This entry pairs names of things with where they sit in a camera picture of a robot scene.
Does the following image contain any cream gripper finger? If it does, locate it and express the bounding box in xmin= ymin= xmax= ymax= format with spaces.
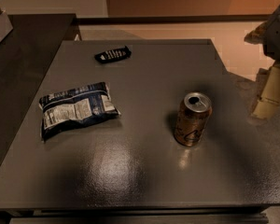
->
xmin=244 ymin=21 xmax=267 ymax=45
xmin=247 ymin=61 xmax=280 ymax=125

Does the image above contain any orange soda can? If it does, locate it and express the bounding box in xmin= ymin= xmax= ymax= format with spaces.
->
xmin=174 ymin=92 xmax=212 ymax=147

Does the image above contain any blue chip bag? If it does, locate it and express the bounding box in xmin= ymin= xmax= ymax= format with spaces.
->
xmin=39 ymin=82 xmax=120 ymax=142

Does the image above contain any small black snack packet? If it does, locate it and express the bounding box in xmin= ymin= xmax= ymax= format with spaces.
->
xmin=94 ymin=46 xmax=132 ymax=63

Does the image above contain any dark side counter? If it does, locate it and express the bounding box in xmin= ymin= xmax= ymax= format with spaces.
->
xmin=0 ymin=13 xmax=79 ymax=166

